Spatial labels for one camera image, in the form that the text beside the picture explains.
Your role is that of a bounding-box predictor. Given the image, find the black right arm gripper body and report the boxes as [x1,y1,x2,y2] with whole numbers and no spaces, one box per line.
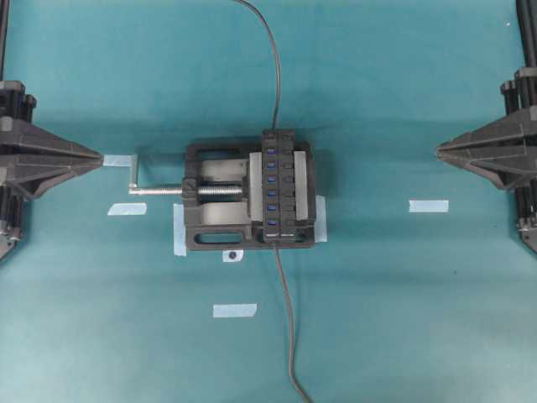
[499,66,537,253]

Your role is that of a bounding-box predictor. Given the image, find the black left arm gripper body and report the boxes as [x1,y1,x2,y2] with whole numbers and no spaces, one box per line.
[0,80,38,253]

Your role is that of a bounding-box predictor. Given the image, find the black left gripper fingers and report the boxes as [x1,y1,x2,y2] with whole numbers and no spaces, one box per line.
[1,120,103,200]

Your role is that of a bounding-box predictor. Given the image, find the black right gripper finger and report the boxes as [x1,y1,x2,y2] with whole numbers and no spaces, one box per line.
[436,109,536,191]

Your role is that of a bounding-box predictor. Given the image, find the grey USB cable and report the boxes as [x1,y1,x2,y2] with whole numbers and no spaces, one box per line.
[232,0,284,131]

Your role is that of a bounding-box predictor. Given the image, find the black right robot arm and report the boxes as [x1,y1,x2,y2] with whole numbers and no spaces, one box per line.
[436,1,536,251]

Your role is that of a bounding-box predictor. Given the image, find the black multi-port USB hub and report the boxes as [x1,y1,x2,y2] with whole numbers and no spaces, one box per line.
[262,129,297,243]

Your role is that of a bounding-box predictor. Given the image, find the blue tape near crank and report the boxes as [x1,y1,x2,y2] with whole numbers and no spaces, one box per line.
[103,154,132,167]

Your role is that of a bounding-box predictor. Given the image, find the blue tape left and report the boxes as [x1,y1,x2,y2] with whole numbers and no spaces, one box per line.
[107,202,148,216]

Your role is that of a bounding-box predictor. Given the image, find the blue tape right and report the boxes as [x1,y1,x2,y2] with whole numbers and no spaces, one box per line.
[409,200,449,213]

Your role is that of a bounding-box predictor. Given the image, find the blue tape vise left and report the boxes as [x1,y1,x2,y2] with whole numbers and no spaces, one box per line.
[173,203,187,257]

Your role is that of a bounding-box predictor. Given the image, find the blue tape vise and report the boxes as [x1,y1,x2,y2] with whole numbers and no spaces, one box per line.
[173,203,187,257]
[315,195,327,243]

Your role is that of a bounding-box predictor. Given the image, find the black bench vise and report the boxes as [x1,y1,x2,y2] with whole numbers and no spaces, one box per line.
[181,138,316,251]

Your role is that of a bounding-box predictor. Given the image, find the blue tape vise right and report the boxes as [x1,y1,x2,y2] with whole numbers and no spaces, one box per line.
[315,195,327,243]

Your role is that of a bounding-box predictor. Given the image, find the small taped black screw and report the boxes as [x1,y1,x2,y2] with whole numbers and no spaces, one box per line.
[222,249,244,263]

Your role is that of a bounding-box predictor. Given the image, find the blue tape bottom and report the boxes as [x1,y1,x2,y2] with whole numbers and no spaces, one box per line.
[213,303,258,319]

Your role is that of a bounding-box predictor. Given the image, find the silver vise crank handle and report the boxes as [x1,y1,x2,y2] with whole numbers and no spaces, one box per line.
[128,154,182,196]

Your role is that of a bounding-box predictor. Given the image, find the grey hub cable lower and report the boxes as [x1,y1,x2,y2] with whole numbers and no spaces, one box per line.
[272,243,314,403]

